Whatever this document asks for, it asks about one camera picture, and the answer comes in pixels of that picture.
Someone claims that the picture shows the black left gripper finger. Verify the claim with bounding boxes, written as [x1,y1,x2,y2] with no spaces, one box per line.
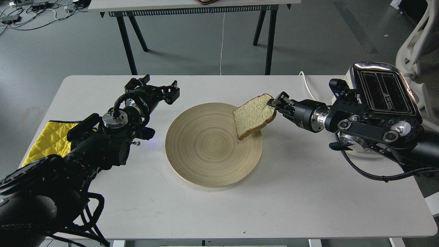
[125,74,150,92]
[159,80,180,105]

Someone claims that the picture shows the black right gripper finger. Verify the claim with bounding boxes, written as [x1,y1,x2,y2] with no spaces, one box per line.
[267,103,292,119]
[273,91,295,107]

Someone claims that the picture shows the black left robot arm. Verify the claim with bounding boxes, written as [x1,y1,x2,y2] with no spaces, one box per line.
[0,75,180,247]

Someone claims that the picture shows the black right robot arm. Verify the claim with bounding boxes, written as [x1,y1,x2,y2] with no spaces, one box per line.
[268,79,438,182]

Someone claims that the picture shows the white office chair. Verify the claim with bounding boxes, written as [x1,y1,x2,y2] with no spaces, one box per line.
[395,0,438,118]

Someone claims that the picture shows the white hanging cable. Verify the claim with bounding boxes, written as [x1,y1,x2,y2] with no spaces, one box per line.
[219,12,226,75]

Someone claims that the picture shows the yellow quilted cloth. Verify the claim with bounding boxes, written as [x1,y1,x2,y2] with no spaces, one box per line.
[21,120,80,167]

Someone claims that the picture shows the round wooden plate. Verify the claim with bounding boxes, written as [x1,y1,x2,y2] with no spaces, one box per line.
[165,103,263,188]

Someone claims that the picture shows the white chrome toaster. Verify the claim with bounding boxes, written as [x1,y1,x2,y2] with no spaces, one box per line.
[338,62,423,159]

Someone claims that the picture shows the floor cables and power strips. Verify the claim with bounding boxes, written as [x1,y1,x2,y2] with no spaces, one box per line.
[0,0,92,35]

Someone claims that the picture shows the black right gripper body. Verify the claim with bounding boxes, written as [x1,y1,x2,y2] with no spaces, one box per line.
[286,99,330,133]

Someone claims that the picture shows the white toaster power cord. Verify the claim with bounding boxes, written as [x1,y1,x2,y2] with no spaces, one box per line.
[298,71,318,101]

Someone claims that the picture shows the white background table black legs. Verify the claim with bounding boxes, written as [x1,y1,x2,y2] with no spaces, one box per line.
[88,0,300,75]

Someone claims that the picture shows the slice of white bread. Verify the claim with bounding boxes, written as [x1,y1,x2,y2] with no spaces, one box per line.
[233,93,276,140]

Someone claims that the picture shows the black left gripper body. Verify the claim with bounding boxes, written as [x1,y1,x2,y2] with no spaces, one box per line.
[126,85,170,112]

